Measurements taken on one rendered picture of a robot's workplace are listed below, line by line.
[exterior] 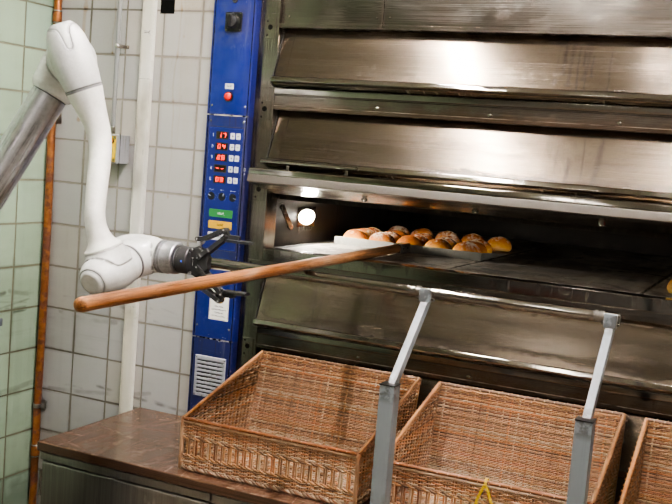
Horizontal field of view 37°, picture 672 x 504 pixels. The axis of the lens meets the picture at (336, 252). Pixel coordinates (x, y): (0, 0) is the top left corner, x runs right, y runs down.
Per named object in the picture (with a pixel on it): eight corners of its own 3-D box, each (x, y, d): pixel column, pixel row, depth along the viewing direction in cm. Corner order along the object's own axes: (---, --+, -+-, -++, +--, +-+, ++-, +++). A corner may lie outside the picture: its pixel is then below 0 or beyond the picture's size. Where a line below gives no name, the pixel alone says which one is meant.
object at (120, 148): (105, 162, 351) (107, 133, 350) (128, 164, 347) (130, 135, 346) (91, 161, 344) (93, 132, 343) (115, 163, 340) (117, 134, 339)
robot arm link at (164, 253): (170, 271, 279) (188, 274, 277) (151, 274, 271) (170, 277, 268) (173, 239, 278) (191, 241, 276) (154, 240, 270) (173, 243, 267)
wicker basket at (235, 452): (254, 431, 329) (260, 348, 326) (417, 464, 307) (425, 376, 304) (173, 469, 284) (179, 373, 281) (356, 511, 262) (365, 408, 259)
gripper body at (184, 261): (188, 243, 275) (217, 247, 271) (186, 273, 276) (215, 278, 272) (173, 244, 268) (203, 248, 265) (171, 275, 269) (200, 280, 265)
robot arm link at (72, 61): (108, 79, 263) (105, 81, 276) (84, 12, 260) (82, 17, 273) (59, 94, 261) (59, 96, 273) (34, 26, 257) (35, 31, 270)
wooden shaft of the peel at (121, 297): (83, 314, 187) (84, 298, 187) (70, 312, 189) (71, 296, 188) (400, 253, 344) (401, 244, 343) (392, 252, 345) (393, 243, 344)
